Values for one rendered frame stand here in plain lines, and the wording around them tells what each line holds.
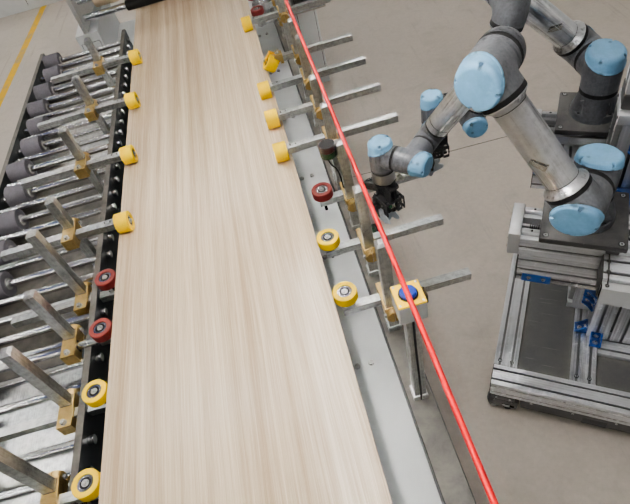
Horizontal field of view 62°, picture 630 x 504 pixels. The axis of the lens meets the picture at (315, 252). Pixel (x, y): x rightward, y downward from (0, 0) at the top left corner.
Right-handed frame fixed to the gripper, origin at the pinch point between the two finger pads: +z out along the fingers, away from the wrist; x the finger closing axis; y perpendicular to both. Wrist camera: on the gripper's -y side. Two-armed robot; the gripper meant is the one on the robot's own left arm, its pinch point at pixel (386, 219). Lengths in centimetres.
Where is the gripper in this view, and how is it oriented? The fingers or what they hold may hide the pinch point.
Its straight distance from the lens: 184.7
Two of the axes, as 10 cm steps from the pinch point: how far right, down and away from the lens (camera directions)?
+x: 8.3, -5.1, 2.2
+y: 5.1, 5.7, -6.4
